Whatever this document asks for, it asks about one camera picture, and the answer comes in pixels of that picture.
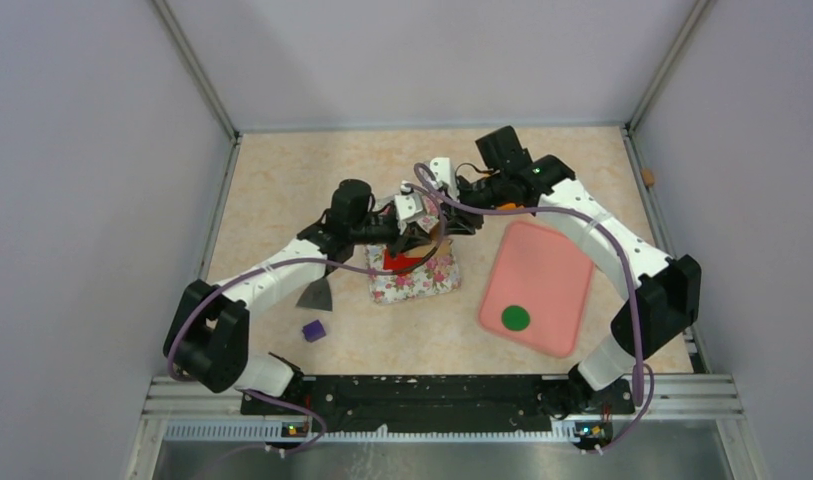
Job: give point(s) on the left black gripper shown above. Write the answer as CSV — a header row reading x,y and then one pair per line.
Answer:
x,y
396,232

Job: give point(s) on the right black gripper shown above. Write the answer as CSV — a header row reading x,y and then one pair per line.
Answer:
x,y
459,220

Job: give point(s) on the red dough piece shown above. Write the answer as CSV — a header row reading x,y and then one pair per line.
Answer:
x,y
399,264

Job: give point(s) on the metal scraper wooden handle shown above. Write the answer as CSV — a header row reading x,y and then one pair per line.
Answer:
x,y
317,296

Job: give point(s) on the wooden rolling pin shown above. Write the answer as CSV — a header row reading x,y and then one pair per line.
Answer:
x,y
431,251

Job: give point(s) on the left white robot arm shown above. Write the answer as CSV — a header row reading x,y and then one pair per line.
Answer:
x,y
209,339

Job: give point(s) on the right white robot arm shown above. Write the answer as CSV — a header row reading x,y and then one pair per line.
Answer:
x,y
661,293

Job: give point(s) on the green dough disc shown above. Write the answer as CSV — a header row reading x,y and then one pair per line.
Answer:
x,y
515,318

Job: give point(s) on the orange toy carrot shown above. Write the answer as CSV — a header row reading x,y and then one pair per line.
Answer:
x,y
508,207

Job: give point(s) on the floral rectangular tray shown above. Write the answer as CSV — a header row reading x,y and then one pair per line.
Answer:
x,y
439,275

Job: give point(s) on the pink plastic tray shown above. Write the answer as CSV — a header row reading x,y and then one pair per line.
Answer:
x,y
541,270

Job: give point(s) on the purple cube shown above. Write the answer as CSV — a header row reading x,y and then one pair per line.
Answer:
x,y
314,331

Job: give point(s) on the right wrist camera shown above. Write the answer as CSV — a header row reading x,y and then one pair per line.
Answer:
x,y
444,176

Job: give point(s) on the small brown wall clip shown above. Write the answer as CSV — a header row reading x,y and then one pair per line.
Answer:
x,y
648,177

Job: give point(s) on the aluminium frame rail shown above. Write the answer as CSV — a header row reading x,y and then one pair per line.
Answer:
x,y
187,411

